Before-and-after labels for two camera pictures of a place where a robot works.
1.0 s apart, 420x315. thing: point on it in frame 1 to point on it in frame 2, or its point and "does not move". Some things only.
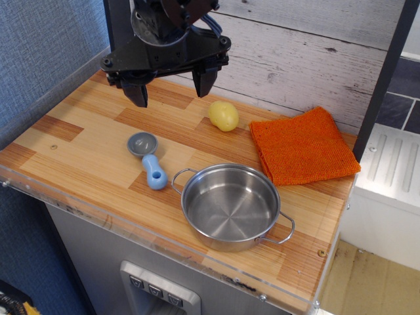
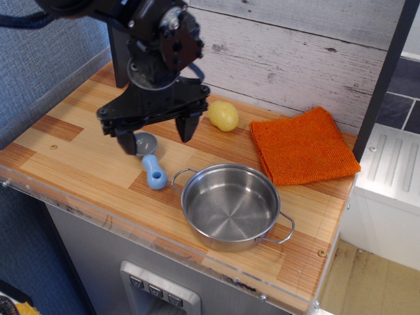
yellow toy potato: x=224 y=115 does not move
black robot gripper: x=200 y=51 to x=153 y=95
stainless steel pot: x=229 y=207 does not move
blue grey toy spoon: x=144 y=144 does not move
